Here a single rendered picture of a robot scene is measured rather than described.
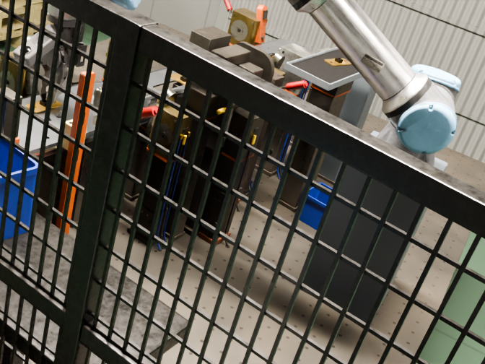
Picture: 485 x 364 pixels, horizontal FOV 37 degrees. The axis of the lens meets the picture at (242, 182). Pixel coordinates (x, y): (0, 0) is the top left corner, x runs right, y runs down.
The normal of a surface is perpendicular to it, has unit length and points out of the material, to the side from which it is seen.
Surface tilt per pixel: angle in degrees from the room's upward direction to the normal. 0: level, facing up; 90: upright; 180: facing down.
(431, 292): 0
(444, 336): 0
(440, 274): 0
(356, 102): 90
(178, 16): 90
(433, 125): 94
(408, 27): 90
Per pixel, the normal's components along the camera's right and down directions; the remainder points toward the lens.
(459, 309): 0.26, -0.84
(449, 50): -0.43, 0.35
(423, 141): -0.13, 0.53
